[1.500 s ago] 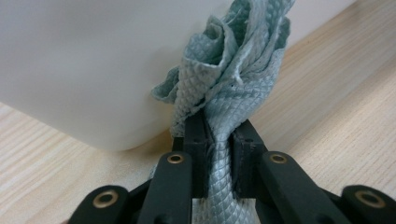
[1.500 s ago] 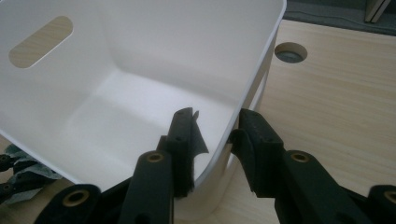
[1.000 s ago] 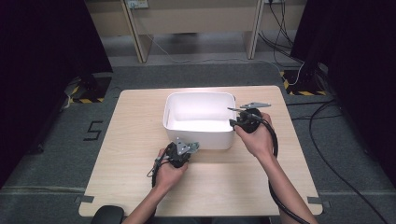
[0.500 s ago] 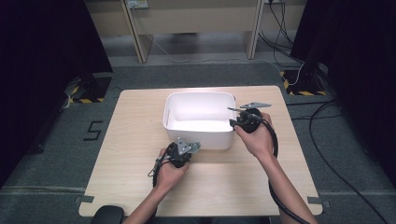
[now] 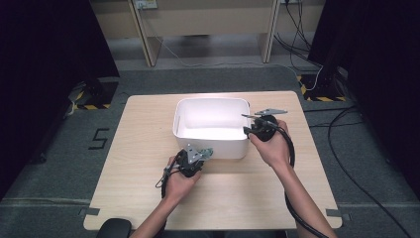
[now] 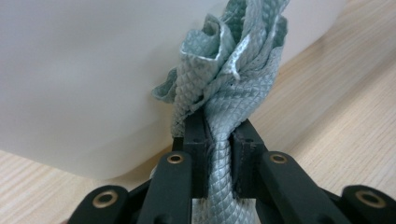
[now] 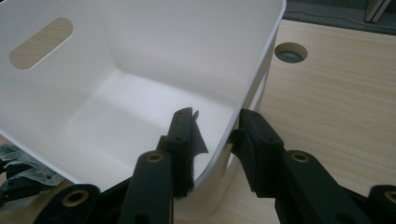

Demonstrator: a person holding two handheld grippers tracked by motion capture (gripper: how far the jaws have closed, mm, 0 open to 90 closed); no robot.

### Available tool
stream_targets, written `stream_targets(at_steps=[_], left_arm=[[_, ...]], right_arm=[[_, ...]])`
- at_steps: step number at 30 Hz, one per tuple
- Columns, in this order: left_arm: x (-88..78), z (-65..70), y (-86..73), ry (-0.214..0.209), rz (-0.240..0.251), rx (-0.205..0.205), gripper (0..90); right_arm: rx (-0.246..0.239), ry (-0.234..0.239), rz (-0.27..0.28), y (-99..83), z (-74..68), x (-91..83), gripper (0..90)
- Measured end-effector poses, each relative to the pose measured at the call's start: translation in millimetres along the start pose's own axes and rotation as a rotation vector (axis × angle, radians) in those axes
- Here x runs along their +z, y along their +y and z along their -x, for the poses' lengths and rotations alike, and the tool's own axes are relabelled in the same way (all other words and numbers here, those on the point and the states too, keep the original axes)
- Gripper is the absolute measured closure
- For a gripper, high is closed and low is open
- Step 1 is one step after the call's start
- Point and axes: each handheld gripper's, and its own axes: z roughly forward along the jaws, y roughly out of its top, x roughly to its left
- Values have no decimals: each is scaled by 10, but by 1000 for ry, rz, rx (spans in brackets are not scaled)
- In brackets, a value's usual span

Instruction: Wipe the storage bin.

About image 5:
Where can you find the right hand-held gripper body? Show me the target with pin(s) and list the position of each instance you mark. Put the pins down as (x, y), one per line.
(265, 130)

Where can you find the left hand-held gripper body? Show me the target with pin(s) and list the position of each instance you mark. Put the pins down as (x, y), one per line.
(189, 163)

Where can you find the light blue textured cloth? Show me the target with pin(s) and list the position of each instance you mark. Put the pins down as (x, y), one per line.
(207, 153)

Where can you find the white plastic bin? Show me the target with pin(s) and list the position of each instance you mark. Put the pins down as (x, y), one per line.
(211, 115)

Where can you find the person's right hand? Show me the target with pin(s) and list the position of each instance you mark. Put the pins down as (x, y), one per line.
(274, 150)

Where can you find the person's left hand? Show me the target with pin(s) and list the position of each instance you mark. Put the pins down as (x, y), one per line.
(180, 186)

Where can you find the black hazard-striped stand base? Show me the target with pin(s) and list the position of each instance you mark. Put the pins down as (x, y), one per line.
(102, 94)
(313, 84)

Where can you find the black chair armrest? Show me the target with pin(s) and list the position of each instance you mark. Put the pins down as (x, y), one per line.
(115, 228)

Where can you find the grey tape strip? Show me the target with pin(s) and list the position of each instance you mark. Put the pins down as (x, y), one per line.
(89, 211)
(336, 214)

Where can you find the black curtain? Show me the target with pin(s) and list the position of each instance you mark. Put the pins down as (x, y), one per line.
(389, 66)
(39, 66)

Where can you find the white wall socket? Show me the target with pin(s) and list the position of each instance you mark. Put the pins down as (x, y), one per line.
(146, 4)

